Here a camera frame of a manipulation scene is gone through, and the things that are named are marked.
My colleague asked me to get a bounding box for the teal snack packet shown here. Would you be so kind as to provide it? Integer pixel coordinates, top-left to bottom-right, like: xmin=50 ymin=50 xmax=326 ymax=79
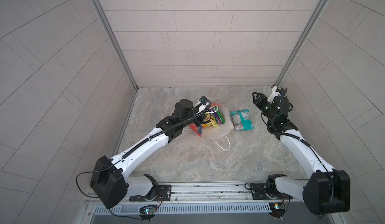
xmin=230 ymin=110 xmax=255 ymax=131

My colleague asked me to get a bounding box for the circuit board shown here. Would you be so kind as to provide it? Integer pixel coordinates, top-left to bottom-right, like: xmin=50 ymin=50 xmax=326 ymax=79
xmin=139 ymin=205 xmax=157 ymax=215
xmin=269 ymin=203 xmax=286 ymax=219

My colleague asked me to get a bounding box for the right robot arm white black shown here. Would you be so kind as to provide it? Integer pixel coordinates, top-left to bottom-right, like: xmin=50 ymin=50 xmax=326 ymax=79
xmin=252 ymin=87 xmax=351 ymax=216

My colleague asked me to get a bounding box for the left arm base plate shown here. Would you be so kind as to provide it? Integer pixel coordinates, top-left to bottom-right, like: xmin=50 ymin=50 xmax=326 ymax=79
xmin=129 ymin=184 xmax=172 ymax=202

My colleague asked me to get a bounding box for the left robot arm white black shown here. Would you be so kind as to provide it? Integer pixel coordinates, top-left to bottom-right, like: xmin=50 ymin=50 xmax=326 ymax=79
xmin=90 ymin=96 xmax=212 ymax=209

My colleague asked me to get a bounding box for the red paper gift bag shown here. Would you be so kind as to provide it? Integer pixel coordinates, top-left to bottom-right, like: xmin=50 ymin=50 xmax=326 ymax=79
xmin=189 ymin=103 xmax=234 ymax=151

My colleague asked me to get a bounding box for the right circuit board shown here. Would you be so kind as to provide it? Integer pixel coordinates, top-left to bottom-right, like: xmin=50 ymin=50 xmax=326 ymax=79
xmin=269 ymin=203 xmax=286 ymax=219

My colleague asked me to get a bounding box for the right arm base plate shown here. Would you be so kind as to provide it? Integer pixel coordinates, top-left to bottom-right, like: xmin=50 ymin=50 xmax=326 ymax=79
xmin=244 ymin=183 xmax=293 ymax=201

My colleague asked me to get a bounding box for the left circuit board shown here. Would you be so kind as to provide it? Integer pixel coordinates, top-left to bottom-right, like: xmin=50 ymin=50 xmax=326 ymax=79
xmin=139 ymin=205 xmax=157 ymax=215

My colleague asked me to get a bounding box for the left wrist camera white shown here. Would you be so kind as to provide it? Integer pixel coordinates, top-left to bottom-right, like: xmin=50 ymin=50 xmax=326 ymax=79
xmin=197 ymin=96 xmax=212 ymax=108

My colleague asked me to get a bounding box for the aluminium mounting rail frame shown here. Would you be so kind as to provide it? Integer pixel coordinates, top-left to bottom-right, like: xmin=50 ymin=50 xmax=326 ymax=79
xmin=73 ymin=181 xmax=346 ymax=224

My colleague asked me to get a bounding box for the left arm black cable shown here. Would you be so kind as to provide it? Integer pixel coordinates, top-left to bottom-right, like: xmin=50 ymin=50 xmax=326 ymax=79
xmin=75 ymin=163 xmax=115 ymax=199

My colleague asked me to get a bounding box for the yellow green snack packet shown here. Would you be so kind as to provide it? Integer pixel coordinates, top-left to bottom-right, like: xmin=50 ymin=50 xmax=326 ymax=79
xmin=202 ymin=113 xmax=219 ymax=128

